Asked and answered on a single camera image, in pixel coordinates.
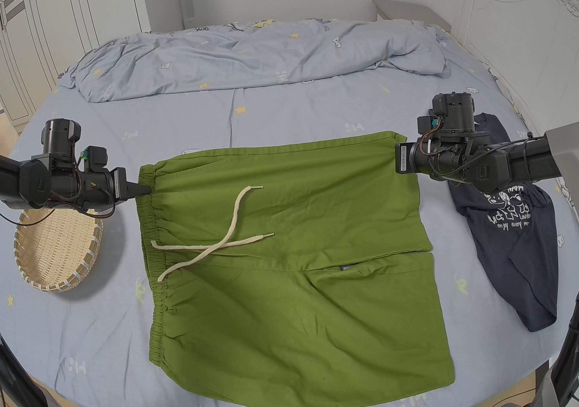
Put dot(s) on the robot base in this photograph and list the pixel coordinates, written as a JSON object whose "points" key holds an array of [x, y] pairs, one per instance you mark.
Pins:
{"points": [[548, 391]]}

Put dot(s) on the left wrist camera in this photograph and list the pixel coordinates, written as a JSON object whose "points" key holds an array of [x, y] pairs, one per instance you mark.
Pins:
{"points": [[95, 158]]}

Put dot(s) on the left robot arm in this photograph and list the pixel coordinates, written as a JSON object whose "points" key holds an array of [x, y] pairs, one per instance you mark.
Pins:
{"points": [[40, 179]]}

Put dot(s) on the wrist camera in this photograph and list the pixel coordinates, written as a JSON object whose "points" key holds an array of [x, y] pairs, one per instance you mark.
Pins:
{"points": [[427, 124], [95, 158]]}

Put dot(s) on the pale blue quilt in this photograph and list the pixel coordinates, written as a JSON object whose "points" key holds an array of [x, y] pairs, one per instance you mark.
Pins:
{"points": [[226, 56]]}

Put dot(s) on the round woven basket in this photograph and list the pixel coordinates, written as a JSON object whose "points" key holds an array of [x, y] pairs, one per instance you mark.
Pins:
{"points": [[54, 251]]}

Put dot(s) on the dark blue T-shirt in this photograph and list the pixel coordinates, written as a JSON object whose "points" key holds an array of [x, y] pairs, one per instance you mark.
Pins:
{"points": [[520, 251]]}

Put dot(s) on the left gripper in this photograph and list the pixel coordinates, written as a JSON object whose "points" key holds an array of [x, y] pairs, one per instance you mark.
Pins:
{"points": [[99, 190]]}

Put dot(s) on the green shorts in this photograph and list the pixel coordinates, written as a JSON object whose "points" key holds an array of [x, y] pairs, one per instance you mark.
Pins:
{"points": [[294, 305]]}

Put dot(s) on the bed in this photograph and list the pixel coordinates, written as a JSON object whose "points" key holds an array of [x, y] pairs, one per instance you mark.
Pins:
{"points": [[316, 106]]}

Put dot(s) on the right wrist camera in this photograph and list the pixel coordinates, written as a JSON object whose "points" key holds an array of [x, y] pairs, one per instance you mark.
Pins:
{"points": [[427, 124]]}

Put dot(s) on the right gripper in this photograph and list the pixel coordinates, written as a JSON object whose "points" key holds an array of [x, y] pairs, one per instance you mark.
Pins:
{"points": [[425, 161]]}

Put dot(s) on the grey bedside table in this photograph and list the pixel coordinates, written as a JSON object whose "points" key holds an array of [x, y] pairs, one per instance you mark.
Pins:
{"points": [[407, 11]]}

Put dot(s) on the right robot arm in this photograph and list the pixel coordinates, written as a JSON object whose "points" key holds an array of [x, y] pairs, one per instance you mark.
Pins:
{"points": [[493, 167]]}

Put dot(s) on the white wardrobe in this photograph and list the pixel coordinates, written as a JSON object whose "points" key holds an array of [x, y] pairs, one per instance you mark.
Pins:
{"points": [[68, 11]]}

